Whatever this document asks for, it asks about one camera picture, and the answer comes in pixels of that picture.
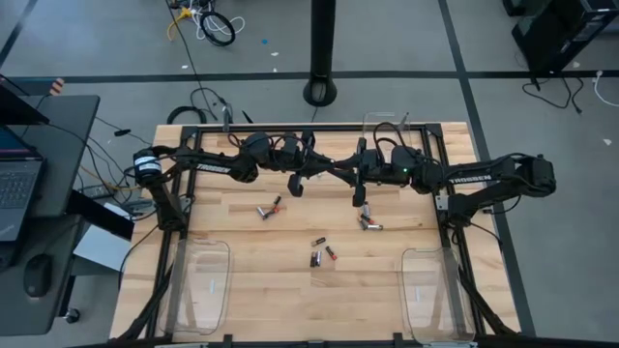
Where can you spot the black flat panel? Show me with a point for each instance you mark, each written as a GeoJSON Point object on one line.
{"type": "Point", "coordinates": [101, 215]}

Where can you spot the black computer mouse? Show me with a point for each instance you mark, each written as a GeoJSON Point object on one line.
{"type": "Point", "coordinates": [38, 275]}

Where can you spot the orange striped small object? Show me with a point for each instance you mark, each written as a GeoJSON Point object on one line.
{"type": "Point", "coordinates": [57, 86]}

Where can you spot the black equipment case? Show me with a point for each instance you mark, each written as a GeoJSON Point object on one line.
{"type": "Point", "coordinates": [566, 34]}

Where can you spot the silver metal bracket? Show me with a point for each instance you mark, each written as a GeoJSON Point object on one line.
{"type": "Point", "coordinates": [226, 118]}
{"type": "Point", "coordinates": [441, 201]}

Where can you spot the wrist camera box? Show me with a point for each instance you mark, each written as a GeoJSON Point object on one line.
{"type": "Point", "coordinates": [374, 164]}
{"type": "Point", "coordinates": [290, 145]}

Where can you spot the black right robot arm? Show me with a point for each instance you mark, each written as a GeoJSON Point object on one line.
{"type": "Point", "coordinates": [483, 176]}

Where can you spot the black desk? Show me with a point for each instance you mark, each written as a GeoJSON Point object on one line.
{"type": "Point", "coordinates": [67, 140]}

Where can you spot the grey flat box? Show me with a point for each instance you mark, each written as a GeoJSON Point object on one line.
{"type": "Point", "coordinates": [104, 249]}

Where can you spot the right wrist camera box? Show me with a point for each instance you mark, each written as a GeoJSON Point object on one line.
{"type": "Point", "coordinates": [374, 164]}

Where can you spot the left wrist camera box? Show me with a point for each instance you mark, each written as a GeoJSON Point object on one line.
{"type": "Point", "coordinates": [290, 145]}

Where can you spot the black caster wheel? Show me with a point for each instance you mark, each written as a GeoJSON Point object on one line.
{"type": "Point", "coordinates": [72, 315]}

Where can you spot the clear plastic bin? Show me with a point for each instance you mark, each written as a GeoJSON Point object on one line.
{"type": "Point", "coordinates": [435, 295]}
{"type": "Point", "coordinates": [200, 285]}
{"type": "Point", "coordinates": [387, 121]}

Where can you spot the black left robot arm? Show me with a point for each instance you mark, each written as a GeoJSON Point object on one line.
{"type": "Point", "coordinates": [213, 166]}

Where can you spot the grey power strip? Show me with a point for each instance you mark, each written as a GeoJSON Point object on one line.
{"type": "Point", "coordinates": [99, 192]}

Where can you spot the angled black screen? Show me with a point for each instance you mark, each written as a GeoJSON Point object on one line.
{"type": "Point", "coordinates": [17, 104]}

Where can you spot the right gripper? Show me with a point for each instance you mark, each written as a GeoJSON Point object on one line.
{"type": "Point", "coordinates": [360, 197]}

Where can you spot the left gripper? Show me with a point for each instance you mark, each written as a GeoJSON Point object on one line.
{"type": "Point", "coordinates": [309, 162]}

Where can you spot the black camera stand pole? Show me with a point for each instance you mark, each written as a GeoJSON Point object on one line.
{"type": "Point", "coordinates": [322, 48]}

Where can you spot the dark grey laptop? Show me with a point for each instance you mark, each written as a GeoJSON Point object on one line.
{"type": "Point", "coordinates": [17, 188]}

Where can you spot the black metal table frame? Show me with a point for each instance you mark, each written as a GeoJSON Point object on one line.
{"type": "Point", "coordinates": [271, 128]}

